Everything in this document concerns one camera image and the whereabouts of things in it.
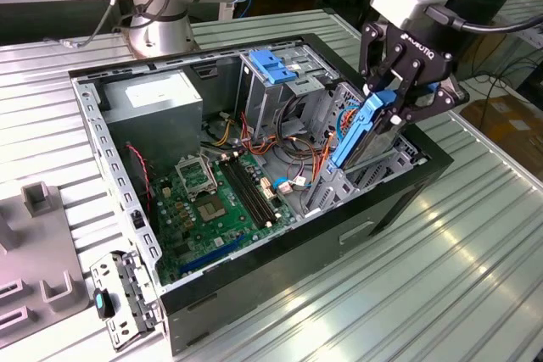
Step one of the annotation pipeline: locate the blue expansion slot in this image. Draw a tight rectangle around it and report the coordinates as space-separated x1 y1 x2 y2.
177 232 247 276

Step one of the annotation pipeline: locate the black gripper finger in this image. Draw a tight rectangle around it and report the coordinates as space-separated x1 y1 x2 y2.
379 58 471 134
357 22 404 98

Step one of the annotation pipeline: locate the flat brown cardboard box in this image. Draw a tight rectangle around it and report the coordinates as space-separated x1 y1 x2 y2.
460 98 543 176

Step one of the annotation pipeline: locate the white connector with blue wire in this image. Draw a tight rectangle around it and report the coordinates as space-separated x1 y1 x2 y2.
271 175 307 196

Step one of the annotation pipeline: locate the grey metal disk bay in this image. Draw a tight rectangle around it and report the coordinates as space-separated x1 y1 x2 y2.
303 81 428 221

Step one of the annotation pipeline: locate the hard disk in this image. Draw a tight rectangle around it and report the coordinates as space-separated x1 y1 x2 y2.
328 89 408 173

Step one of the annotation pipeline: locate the blue data wire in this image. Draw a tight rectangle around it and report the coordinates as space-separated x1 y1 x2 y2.
336 98 361 149

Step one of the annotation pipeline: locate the black camera cable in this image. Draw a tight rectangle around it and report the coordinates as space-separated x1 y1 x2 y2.
425 4 543 35

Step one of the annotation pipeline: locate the yellow black wire bundle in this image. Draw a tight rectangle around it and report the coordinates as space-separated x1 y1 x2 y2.
211 119 235 147

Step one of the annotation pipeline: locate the orange black wire bundle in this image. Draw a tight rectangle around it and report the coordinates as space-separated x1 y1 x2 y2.
239 111 339 187

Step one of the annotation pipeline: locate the green motherboard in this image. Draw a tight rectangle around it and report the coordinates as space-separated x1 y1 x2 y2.
150 152 298 287

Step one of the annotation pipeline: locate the metal socket cover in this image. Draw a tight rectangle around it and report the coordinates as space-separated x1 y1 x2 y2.
174 156 220 200

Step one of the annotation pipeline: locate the grey optical drive cage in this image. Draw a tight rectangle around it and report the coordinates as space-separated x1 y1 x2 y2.
235 42 340 145

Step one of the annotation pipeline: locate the metal card retention bracket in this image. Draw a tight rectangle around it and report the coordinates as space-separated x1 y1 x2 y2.
88 250 165 353

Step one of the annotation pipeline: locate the blue plastic drive latch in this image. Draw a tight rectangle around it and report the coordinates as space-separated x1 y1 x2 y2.
249 50 298 86

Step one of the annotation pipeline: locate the grey power supply unit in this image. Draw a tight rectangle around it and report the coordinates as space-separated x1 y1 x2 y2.
100 70 204 176

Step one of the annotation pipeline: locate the metal slat rack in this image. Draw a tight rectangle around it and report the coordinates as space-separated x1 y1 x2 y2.
491 0 543 79

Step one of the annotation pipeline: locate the red black fan wire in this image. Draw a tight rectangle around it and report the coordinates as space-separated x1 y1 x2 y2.
125 144 153 214

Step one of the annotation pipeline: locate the black open PC case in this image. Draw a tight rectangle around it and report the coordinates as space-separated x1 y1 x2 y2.
67 32 455 357

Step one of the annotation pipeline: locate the black RAM slot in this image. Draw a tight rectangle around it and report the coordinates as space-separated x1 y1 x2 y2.
219 157 272 230
231 157 282 221

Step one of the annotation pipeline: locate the CPU socket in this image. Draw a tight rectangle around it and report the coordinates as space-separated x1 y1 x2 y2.
193 194 231 226

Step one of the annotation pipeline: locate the grey parts rack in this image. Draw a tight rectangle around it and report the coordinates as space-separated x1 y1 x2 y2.
0 181 91 337

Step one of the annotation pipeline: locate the black cable with metal connector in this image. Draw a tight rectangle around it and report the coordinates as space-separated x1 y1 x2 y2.
44 0 132 48

